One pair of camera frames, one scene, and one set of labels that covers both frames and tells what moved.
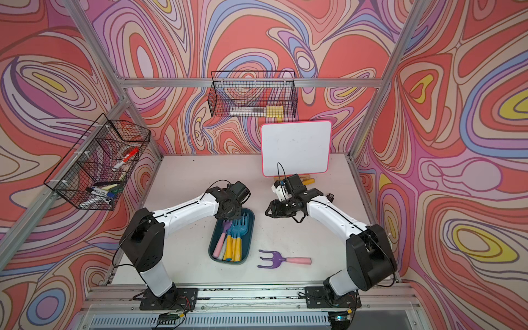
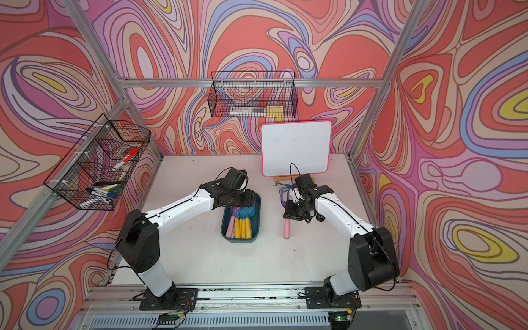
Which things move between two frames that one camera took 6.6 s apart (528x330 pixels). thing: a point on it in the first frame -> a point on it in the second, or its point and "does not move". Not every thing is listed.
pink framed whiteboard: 295,148 does not move
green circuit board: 168,318 does not move
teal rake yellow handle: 233,236 -> 243,228
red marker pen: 126,157 does not move
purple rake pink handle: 278,259 -> 284,197
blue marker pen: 99,192 does not move
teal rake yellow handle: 241,225 -> 249,213
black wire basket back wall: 253,94 does not move
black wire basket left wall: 92,174 does not move
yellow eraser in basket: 274,111 does not move
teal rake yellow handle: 229,247 -> 236,227
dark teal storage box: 216,232 -> 225,219
